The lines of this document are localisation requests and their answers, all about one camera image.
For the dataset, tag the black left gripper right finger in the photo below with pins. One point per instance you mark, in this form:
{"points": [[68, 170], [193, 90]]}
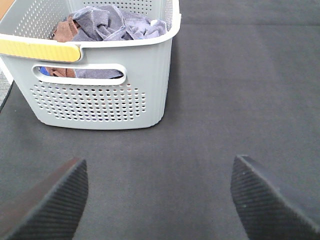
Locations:
{"points": [[270, 209]]}

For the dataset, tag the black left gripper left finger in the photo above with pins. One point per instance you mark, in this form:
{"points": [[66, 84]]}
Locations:
{"points": [[52, 209]]}

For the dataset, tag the grey lavender towel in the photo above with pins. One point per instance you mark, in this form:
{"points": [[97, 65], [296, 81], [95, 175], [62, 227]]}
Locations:
{"points": [[109, 23]]}

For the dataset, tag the blue towel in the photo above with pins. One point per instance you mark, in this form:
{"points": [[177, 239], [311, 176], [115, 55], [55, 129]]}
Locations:
{"points": [[44, 71]]}

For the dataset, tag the brown towel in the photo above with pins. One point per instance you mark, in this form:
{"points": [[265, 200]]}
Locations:
{"points": [[64, 32]]}

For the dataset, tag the grey perforated laundry basket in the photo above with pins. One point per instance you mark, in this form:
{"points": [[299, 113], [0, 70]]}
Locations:
{"points": [[117, 85]]}

